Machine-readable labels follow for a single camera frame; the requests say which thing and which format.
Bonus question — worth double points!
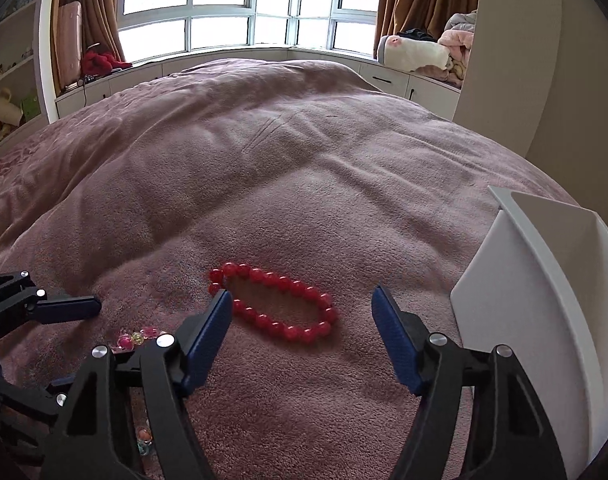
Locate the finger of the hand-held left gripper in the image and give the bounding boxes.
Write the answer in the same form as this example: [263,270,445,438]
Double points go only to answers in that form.
[0,271,103,332]
[0,346,69,423]

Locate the red bead bracelet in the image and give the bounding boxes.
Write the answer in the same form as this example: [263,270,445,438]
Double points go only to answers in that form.
[208,261,339,344]

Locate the white window seat cabinets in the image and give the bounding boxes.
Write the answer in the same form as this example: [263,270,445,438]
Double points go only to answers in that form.
[54,45,462,122]

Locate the white pink plush pillow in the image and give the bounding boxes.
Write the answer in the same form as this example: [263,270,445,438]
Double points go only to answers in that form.
[378,35,453,74]

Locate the pink bed blanket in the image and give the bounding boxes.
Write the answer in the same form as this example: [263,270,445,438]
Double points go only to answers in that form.
[0,57,604,480]

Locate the white rectangular plastic box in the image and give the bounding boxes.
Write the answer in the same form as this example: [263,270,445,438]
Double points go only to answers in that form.
[449,185,608,480]

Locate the multicolour bead bracelet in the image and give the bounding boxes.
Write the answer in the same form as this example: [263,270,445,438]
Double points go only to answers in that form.
[115,327,159,457]

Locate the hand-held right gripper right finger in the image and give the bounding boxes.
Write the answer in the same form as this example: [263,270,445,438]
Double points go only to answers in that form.
[371,285,569,480]

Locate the white wall shelf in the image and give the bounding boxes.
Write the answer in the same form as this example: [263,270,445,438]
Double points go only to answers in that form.
[0,0,51,161]

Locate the cream pitcher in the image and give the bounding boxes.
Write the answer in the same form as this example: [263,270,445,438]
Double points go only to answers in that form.
[0,88,23,128]

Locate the red cloth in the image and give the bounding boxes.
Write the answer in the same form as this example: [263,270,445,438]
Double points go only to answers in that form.
[80,50,134,77]

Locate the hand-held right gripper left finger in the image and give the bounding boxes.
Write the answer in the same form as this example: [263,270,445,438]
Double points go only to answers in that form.
[39,289,233,480]

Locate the bay window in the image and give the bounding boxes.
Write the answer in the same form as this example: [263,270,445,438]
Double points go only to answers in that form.
[116,0,391,57]

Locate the pile of clothes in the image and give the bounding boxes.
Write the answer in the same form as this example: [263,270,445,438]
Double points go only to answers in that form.
[436,10,478,84]

